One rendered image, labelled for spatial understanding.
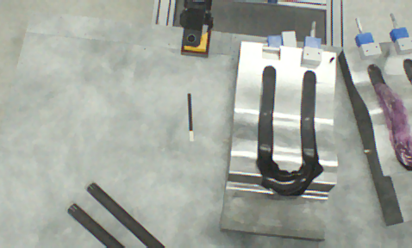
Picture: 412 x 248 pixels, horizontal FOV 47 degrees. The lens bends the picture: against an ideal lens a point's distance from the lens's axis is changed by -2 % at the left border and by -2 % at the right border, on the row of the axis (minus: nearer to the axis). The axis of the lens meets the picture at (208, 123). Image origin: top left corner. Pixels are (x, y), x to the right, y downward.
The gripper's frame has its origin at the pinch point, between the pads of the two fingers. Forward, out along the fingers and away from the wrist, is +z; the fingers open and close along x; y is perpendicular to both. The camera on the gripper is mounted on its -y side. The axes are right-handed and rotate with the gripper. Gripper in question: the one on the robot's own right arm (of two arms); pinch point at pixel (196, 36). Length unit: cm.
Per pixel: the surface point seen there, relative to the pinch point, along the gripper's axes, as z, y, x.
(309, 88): -3.2, -13.0, -32.0
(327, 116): -3.4, -20.5, -37.1
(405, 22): 85, 67, -99
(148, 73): 5.0, -10.8, 12.1
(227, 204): -1.0, -45.9, -13.4
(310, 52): -6.8, -4.4, -31.0
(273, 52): -1.4, -3.0, -21.9
